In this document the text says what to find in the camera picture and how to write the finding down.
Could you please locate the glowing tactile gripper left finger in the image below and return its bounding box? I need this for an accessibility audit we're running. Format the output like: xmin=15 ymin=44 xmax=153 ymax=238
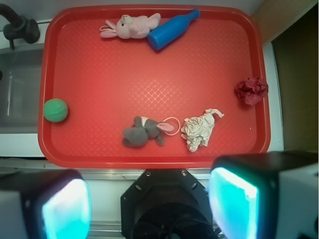
xmin=0 ymin=169 xmax=91 ymax=239

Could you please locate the blue plastic bottle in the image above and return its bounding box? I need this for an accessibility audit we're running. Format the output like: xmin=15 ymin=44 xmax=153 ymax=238
xmin=147 ymin=9 xmax=200 ymax=51

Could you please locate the grey toy faucet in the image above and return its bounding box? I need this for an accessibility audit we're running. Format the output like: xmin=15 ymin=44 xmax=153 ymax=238
xmin=0 ymin=3 xmax=40 ymax=50

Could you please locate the crumpled white paper ball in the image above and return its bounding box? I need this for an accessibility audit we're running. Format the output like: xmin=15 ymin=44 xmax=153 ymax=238
xmin=180 ymin=109 xmax=224 ymax=152

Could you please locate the grey toy sink basin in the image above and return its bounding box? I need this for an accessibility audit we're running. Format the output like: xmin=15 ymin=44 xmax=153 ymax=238
xmin=0 ymin=49 xmax=43 ymax=134

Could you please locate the brown cardboard panel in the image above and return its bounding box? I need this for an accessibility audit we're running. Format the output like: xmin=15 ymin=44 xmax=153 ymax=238
xmin=252 ymin=0 xmax=319 ymax=152

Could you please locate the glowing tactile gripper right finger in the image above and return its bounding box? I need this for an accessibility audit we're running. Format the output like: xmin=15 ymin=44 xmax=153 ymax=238
xmin=208 ymin=151 xmax=319 ymax=239

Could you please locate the grey plush bunny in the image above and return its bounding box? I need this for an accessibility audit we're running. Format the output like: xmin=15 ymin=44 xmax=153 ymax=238
xmin=122 ymin=116 xmax=181 ymax=147

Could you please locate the pink plush bunny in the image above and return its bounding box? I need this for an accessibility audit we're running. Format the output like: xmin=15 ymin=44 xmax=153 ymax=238
xmin=100 ymin=13 xmax=161 ymax=39

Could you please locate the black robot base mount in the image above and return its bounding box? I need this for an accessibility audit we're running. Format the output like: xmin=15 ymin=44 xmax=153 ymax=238
xmin=120 ymin=169 xmax=218 ymax=239

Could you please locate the red plastic tray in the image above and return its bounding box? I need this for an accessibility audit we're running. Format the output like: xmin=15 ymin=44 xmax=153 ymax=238
xmin=38 ymin=5 xmax=271 ymax=169

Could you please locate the green dimpled ball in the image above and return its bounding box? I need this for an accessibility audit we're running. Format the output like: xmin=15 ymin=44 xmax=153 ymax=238
xmin=43 ymin=99 xmax=68 ymax=122

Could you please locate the red paper ball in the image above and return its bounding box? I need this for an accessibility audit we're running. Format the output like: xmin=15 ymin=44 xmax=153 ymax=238
xmin=235 ymin=78 xmax=269 ymax=106

